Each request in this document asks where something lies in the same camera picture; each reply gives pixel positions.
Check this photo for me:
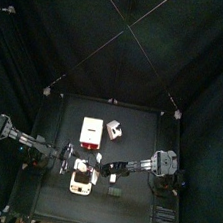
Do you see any white toy rice portion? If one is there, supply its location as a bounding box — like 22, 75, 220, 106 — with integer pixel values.
75, 158, 90, 175

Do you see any white toy rice cooker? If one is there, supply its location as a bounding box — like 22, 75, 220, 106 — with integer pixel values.
68, 158, 97, 197

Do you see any white and red toy stove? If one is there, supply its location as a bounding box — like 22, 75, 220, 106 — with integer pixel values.
78, 115, 105, 152

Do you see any small white block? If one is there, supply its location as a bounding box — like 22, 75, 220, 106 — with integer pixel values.
108, 173, 118, 184

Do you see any small dark green block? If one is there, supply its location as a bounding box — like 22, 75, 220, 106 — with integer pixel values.
107, 186, 123, 198

